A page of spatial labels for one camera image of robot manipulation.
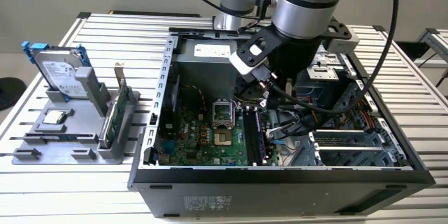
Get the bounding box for silver CPU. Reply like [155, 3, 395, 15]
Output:
[40, 111, 68, 126]

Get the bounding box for orange wire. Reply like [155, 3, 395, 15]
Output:
[310, 95, 320, 124]

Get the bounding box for black RAM slot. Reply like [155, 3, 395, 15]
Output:
[251, 105, 270, 167]
[243, 105, 259, 167]

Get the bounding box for grey power supply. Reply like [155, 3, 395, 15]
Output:
[174, 39, 240, 105]

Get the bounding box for CPU socket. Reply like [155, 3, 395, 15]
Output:
[214, 128, 235, 147]

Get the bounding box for black round floor base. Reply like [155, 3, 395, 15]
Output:
[0, 77, 27, 111]

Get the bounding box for black case fan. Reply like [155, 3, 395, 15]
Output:
[163, 74, 183, 121]

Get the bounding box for black PC case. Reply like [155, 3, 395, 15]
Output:
[126, 26, 436, 219]

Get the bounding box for locking lever wire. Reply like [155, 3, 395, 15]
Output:
[231, 103, 239, 130]

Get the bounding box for green graphics card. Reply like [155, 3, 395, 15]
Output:
[98, 62, 130, 150]

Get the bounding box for green RAM stick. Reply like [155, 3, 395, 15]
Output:
[255, 108, 271, 164]

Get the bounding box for black cable bundle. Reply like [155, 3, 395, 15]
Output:
[272, 108, 339, 138]

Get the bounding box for metal socket cover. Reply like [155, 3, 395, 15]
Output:
[212, 98, 235, 129]

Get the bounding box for green motherboard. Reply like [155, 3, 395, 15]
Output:
[158, 100, 282, 167]

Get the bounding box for hard disk in blue carrier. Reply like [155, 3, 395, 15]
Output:
[20, 41, 94, 102]

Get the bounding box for grey camera with screw plug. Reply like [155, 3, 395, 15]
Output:
[228, 50, 272, 83]

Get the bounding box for grey parts rack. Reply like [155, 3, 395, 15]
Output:
[11, 66, 142, 167]

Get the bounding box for aluminium side table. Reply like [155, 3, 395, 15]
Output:
[414, 28, 448, 68]

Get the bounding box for grey optical drive cage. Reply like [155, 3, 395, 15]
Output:
[298, 49, 355, 109]

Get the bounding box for blue expansion slot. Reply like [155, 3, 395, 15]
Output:
[160, 141, 176, 156]

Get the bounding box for black bracket between tables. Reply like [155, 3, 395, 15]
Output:
[395, 40, 430, 59]

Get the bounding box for twisted fan wire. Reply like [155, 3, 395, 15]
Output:
[179, 84, 208, 111]

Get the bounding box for orange yellow power wires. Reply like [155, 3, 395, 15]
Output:
[342, 97, 375, 133]

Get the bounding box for grey disk bay cage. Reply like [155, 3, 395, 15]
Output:
[307, 129, 411, 168]

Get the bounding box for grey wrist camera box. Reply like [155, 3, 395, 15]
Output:
[324, 23, 360, 53]

